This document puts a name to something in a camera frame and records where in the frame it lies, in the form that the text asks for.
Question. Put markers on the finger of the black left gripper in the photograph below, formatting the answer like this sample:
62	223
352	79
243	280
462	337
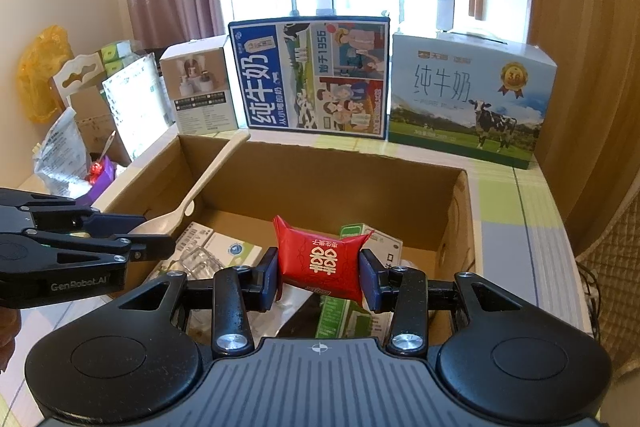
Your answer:
22	211
33	251

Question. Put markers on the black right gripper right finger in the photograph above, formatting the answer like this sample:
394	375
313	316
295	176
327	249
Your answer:
470	352

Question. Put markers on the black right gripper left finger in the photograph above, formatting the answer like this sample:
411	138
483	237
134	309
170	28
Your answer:
146	350

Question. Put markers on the beige plastic spoon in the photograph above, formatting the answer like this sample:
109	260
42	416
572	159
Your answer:
168	223

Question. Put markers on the white ointment box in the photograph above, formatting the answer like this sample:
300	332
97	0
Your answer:
190	240

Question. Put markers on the green white spray box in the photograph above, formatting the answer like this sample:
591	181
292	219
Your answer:
343	318

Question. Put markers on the red candy packet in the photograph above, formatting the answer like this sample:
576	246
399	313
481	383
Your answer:
318	263

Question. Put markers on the clear bag with metal hooks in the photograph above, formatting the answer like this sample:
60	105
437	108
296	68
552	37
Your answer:
198	264

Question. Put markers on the person left hand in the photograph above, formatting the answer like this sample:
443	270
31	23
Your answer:
10	326

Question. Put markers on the clear printed plastic bag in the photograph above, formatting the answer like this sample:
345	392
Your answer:
61	161

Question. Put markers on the checked tablecloth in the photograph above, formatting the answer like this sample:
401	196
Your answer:
519	238

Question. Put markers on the small brown cardboard box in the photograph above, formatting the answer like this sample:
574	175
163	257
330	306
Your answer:
96	123

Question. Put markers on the silver foil pouch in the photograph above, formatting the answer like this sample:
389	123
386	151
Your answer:
295	315

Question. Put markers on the white blue medicine box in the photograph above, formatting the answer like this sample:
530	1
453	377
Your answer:
229	251

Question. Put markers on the wicker chair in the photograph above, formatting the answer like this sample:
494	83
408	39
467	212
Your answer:
610	277

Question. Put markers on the white cutout cardboard piece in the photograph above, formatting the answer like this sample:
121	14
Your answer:
81	71

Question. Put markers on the white patterned flat box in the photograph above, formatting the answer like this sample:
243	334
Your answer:
139	104

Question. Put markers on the yellow plastic bag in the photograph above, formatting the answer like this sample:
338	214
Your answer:
42	59

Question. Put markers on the white small appliance box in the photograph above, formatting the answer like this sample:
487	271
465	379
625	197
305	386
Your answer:
196	79

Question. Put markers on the green cow milk carton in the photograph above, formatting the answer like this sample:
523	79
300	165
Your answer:
470	96

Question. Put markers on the blue milk carton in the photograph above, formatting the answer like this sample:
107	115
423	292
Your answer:
324	74

